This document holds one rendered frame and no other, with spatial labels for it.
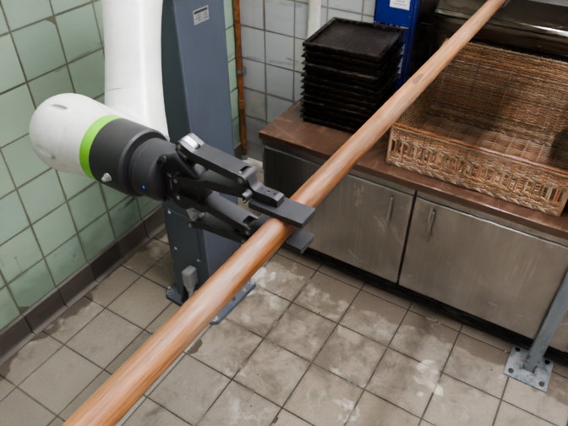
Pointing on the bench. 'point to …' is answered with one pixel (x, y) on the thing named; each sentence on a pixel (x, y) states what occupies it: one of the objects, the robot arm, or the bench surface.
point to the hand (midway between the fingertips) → (282, 221)
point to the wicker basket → (547, 204)
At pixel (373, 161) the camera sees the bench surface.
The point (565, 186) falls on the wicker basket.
